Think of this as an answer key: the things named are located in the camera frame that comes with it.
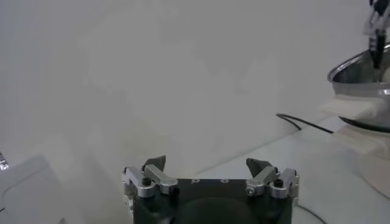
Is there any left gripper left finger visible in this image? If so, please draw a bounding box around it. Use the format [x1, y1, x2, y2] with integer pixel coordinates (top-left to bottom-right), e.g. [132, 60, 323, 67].
[121, 155, 179, 198]

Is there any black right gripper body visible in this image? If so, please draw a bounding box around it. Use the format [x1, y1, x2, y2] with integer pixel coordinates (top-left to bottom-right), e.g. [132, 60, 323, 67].
[369, 0, 390, 16]

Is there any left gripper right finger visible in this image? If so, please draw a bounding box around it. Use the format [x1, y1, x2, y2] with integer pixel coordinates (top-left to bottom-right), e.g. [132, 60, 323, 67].
[245, 157, 300, 199]

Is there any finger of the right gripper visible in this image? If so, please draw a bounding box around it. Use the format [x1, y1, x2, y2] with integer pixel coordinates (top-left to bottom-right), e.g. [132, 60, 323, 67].
[362, 9, 388, 70]

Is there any stainless steel steamer basket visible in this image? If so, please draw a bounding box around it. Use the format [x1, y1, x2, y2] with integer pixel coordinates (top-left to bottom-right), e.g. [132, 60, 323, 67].
[327, 42, 390, 98]

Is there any white cabinet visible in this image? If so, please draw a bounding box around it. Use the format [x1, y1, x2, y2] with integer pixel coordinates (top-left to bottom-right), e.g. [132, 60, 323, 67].
[0, 154, 69, 224]

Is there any black pot power cord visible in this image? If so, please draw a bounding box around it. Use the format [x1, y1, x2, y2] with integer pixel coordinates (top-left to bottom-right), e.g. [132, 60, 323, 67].
[276, 113, 335, 135]

